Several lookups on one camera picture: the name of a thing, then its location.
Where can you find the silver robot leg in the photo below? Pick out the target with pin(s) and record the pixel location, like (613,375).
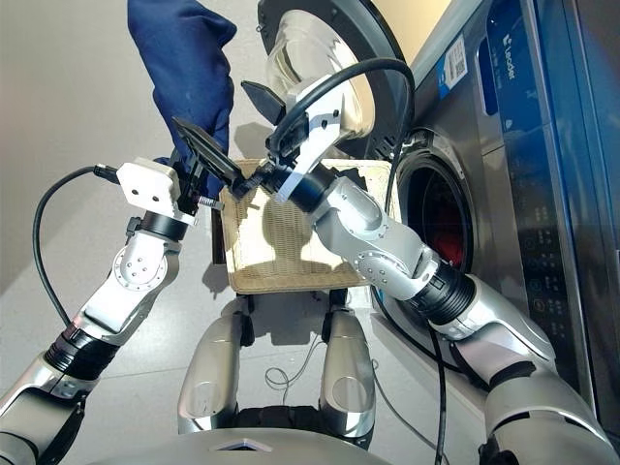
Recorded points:
(208,378)
(349,378)

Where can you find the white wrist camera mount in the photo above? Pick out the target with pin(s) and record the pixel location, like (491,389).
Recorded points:
(145,184)
(319,126)

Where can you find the pale woven basket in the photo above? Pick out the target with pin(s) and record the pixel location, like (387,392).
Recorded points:
(271,252)

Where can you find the black cloth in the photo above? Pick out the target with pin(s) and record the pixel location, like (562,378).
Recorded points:
(351,172)

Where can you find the blue QR code sticker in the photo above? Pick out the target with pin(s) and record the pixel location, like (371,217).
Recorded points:
(453,63)

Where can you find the dark blue cloth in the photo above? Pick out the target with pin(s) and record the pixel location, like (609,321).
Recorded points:
(184,58)

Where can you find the round glass washing machine door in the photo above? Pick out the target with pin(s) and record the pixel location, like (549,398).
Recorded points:
(378,29)

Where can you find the dark stacked dryer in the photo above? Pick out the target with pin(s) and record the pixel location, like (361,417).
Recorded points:
(600,145)

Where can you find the grey washing machine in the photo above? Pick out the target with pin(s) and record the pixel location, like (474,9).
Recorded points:
(508,194)

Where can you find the red cloth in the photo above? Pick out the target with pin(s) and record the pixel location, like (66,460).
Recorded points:
(448,247)

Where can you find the grey robot torso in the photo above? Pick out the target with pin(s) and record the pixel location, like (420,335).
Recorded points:
(242,450)

